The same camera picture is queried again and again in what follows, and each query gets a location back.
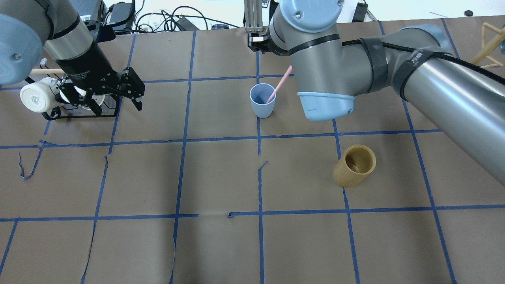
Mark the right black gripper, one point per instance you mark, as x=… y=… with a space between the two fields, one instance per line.
x=256 y=42

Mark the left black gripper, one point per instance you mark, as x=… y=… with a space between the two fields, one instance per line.
x=86 y=71

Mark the light blue cup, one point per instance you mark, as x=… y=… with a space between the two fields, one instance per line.
x=261 y=103

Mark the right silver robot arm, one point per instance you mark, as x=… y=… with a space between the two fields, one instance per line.
x=464 y=101

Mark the white mug near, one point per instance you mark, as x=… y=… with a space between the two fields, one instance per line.
x=98 y=98

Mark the white mug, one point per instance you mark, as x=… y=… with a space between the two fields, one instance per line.
x=98 y=98
x=40 y=96

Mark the white mug far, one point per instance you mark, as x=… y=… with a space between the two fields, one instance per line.
x=40 y=96

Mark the black power adapter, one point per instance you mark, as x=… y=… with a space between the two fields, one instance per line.
x=120 y=13

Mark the black computer box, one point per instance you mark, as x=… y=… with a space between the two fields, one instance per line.
x=90 y=11

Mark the bamboo cylinder holder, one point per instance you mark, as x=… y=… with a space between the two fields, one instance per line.
x=355 y=164

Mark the wooden mug tree stand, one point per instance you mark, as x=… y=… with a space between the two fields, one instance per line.
x=488 y=46

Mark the aluminium frame post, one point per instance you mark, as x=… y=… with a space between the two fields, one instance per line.
x=253 y=16

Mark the black wire mug rack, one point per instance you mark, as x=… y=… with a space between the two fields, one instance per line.
x=67 y=110

